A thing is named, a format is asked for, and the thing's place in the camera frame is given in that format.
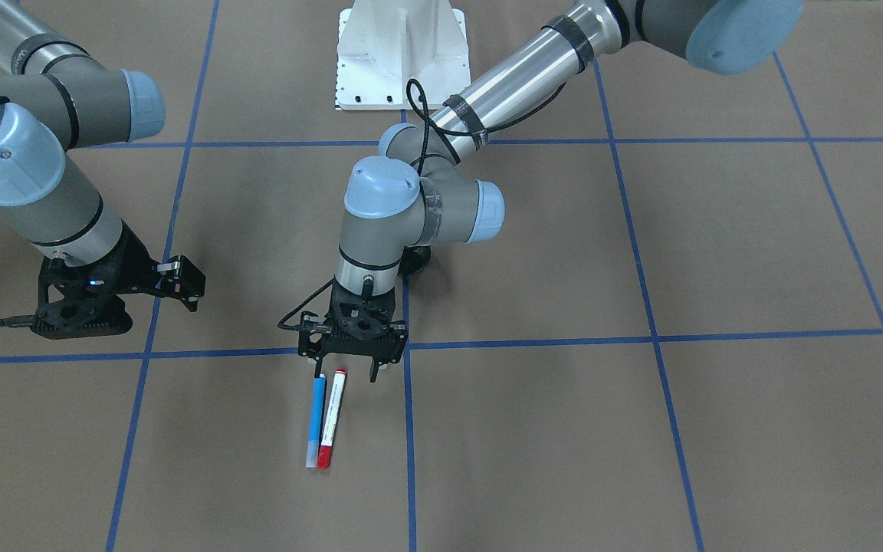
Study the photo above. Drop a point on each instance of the red marker pen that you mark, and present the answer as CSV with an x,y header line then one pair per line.
x,y
325,450

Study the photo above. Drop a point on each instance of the black mesh pen holder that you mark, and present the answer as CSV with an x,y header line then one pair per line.
x,y
414,259

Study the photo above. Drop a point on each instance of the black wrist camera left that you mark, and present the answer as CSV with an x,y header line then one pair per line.
x,y
310,330

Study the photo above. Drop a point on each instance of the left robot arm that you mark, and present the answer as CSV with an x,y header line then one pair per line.
x,y
411,194

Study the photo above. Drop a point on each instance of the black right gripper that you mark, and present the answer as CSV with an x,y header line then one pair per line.
x,y
132,259

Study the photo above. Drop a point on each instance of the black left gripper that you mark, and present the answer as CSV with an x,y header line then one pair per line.
x,y
311,342

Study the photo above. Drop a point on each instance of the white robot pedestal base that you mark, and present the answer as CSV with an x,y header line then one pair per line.
x,y
382,44

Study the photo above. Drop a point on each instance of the blue marker pen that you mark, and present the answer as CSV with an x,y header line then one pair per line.
x,y
315,429

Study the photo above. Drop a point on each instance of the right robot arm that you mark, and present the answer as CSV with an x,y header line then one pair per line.
x,y
55,97

